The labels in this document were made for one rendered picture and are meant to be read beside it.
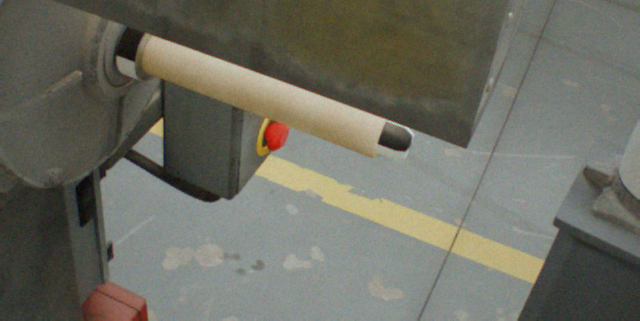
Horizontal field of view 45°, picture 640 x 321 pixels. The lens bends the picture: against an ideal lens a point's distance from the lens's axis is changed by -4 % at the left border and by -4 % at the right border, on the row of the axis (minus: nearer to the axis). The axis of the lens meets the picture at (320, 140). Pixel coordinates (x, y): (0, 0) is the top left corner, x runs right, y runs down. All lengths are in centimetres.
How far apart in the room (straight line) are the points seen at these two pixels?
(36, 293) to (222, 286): 111
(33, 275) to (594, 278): 93
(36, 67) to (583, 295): 113
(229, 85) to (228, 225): 165
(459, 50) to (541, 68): 279
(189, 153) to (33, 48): 42
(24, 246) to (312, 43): 64
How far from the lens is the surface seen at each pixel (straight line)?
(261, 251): 213
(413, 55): 31
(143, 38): 58
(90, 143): 63
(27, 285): 96
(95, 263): 115
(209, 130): 89
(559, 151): 270
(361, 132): 52
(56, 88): 56
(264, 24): 33
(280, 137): 94
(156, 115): 91
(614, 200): 141
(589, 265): 143
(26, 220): 90
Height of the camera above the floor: 158
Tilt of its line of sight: 40 degrees down
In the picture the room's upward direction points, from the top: 9 degrees clockwise
